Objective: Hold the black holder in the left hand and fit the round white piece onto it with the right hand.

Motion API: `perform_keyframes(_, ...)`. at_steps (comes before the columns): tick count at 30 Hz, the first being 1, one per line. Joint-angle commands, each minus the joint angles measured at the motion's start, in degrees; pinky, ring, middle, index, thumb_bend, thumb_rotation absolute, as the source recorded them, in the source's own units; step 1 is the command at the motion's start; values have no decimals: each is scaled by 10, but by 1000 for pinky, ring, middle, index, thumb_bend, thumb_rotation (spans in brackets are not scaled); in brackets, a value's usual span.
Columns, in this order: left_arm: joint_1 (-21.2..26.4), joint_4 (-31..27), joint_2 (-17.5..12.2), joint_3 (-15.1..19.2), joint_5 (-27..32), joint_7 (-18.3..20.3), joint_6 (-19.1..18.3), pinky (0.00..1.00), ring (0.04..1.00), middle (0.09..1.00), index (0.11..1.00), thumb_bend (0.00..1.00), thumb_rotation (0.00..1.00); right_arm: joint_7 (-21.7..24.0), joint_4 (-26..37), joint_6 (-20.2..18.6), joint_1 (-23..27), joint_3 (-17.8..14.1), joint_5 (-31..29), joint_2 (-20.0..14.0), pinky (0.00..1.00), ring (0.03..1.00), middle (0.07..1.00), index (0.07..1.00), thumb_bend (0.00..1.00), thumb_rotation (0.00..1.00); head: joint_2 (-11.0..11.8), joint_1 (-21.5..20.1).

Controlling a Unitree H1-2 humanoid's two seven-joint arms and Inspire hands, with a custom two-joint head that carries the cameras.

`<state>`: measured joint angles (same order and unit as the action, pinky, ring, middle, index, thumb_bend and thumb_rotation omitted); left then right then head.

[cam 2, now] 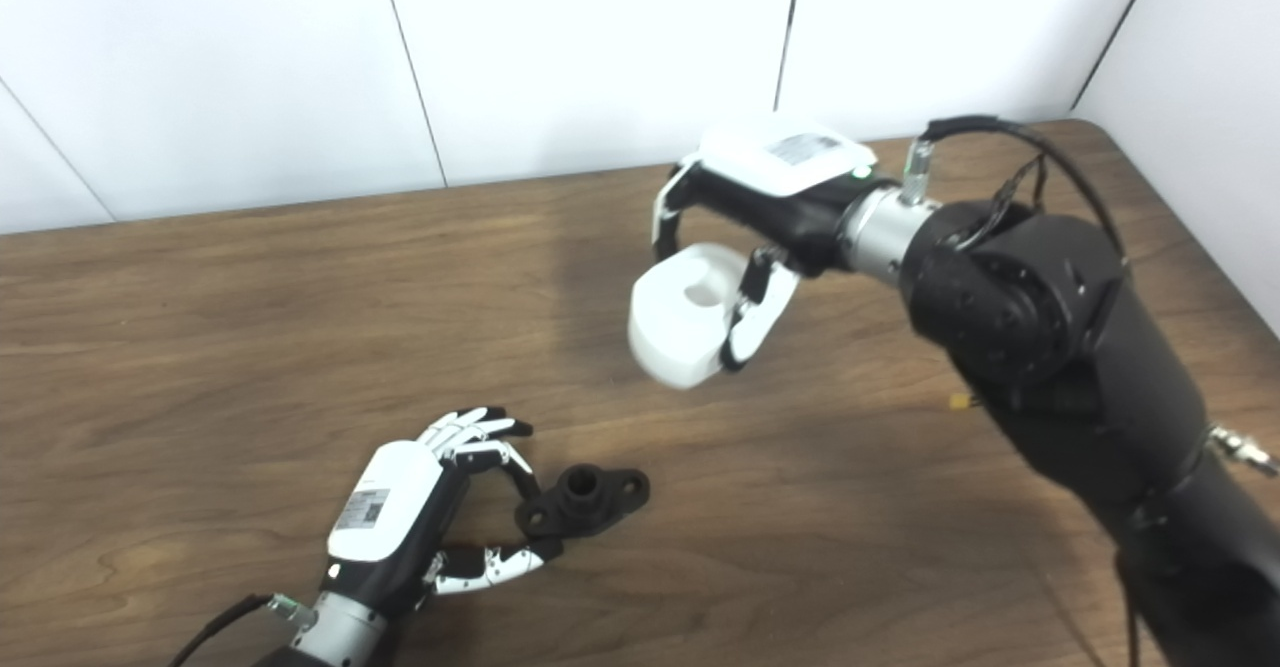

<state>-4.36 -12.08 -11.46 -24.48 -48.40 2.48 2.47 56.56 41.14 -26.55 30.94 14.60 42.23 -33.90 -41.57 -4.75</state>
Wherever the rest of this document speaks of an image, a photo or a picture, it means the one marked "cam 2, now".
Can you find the black flanged holder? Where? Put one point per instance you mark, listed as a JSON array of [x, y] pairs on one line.
[[590, 502]]

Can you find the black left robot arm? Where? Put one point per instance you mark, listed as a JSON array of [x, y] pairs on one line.
[[335, 637]]

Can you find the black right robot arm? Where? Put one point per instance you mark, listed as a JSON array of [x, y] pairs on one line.
[[1080, 347]]

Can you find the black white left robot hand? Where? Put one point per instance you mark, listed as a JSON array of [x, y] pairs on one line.
[[385, 507]]

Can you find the round white piece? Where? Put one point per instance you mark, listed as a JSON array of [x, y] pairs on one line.
[[670, 332]]

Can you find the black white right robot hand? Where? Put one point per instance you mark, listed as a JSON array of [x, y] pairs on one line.
[[780, 172]]

